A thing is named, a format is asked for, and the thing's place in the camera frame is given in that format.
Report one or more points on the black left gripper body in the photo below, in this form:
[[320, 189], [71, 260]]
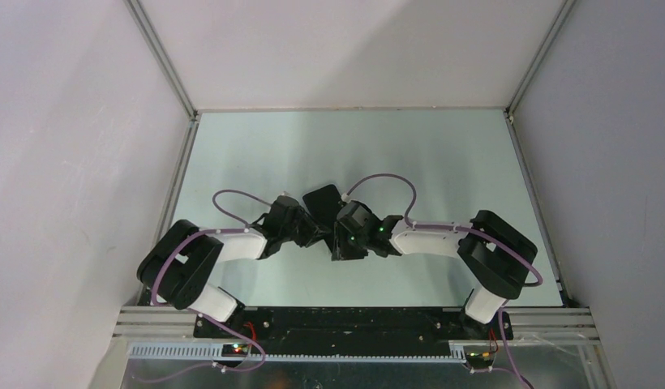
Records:
[[302, 231]]

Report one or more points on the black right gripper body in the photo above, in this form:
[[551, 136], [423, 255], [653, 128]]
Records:
[[349, 245]]

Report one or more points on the black zippered tool case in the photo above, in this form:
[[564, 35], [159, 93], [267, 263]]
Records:
[[323, 204]]

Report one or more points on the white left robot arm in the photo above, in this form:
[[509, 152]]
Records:
[[178, 267]]

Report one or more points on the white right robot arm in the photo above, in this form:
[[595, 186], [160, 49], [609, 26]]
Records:
[[498, 256]]

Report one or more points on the aluminium frame rail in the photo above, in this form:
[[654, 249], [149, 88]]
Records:
[[176, 177]]

